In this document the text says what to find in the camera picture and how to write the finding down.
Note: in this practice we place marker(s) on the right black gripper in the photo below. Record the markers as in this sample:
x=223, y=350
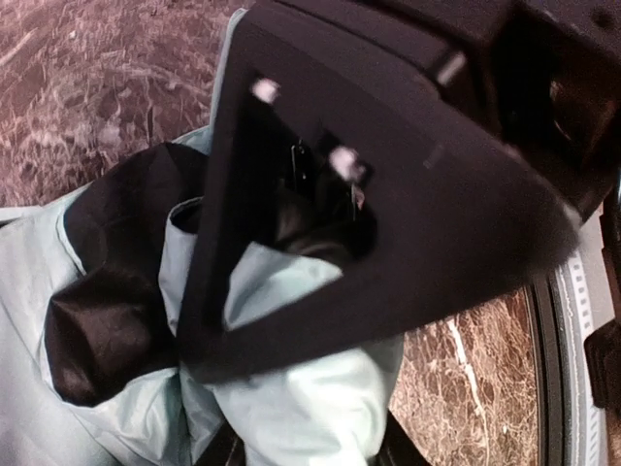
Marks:
x=465, y=110

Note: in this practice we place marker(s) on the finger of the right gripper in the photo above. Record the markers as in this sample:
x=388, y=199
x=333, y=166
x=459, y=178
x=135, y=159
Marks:
x=415, y=273

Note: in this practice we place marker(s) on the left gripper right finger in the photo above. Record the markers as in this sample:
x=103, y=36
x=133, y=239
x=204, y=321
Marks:
x=397, y=448

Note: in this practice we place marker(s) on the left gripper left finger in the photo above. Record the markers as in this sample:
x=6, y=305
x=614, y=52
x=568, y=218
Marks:
x=225, y=449

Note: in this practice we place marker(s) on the mint green folding umbrella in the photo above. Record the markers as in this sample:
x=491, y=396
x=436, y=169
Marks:
x=91, y=289

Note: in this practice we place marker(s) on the black front table rail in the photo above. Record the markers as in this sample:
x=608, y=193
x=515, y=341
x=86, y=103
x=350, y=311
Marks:
x=548, y=368

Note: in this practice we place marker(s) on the white slotted cable duct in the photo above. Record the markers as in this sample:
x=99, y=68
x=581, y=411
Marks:
x=583, y=304

